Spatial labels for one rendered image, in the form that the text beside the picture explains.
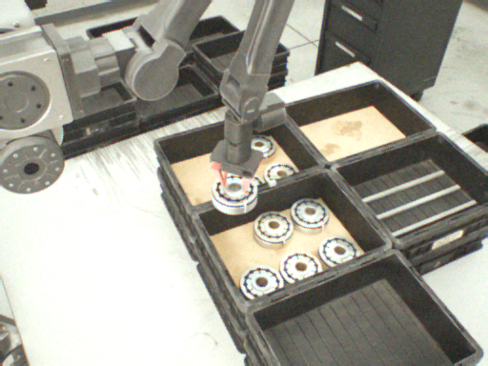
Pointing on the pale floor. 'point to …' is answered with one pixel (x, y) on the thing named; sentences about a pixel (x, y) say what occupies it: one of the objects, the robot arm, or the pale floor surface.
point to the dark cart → (388, 39)
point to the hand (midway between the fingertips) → (234, 185)
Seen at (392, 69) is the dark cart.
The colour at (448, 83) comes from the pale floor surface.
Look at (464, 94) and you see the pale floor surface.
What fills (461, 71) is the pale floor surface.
